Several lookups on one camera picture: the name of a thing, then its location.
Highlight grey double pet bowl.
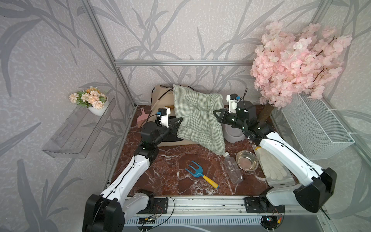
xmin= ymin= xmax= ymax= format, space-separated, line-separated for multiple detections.
xmin=222 ymin=124 xmax=246 ymax=144

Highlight beige pet tent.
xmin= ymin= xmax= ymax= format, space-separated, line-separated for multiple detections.
xmin=149 ymin=85 xmax=195 ymax=147

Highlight steel bowl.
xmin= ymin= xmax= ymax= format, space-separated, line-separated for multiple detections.
xmin=236 ymin=150 xmax=259 ymax=172

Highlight green checked cushion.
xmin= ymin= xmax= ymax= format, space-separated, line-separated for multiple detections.
xmin=173 ymin=85 xmax=225 ymax=155

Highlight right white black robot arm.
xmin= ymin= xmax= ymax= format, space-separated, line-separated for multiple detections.
xmin=213 ymin=101 xmax=337 ymax=213

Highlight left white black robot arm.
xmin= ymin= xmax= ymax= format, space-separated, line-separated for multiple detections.
xmin=82 ymin=118 xmax=183 ymax=232

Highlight clear plastic bottle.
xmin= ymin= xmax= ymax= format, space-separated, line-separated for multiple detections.
xmin=224 ymin=152 xmax=243 ymax=185

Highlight pink small brush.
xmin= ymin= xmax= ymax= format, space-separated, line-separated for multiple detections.
xmin=137 ymin=108 xmax=148 ymax=128

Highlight blue yellow garden fork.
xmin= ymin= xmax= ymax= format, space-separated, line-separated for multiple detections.
xmin=185 ymin=160 xmax=219 ymax=189

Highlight small potted flowers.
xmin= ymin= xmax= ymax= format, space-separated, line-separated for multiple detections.
xmin=69 ymin=86 xmax=109 ymax=116

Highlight bagged white gloves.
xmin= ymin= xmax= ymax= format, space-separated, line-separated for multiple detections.
xmin=253 ymin=145 xmax=296 ymax=188

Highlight pink blossom tree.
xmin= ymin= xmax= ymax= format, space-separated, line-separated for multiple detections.
xmin=250 ymin=21 xmax=353 ymax=122

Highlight clear acrylic shelf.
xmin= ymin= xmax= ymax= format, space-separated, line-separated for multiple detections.
xmin=42 ymin=95 xmax=117 ymax=159

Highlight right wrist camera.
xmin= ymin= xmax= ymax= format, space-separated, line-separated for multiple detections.
xmin=226 ymin=94 xmax=241 ymax=113

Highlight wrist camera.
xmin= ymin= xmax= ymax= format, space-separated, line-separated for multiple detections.
xmin=156 ymin=107 xmax=171 ymax=128
xmin=226 ymin=94 xmax=241 ymax=113

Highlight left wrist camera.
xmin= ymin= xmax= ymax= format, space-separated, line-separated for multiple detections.
xmin=156 ymin=107 xmax=171 ymax=128

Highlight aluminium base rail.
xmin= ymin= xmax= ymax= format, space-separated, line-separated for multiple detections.
xmin=124 ymin=195 xmax=328 ymax=218

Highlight white wire basket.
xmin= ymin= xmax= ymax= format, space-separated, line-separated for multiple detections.
xmin=282 ymin=92 xmax=355 ymax=160

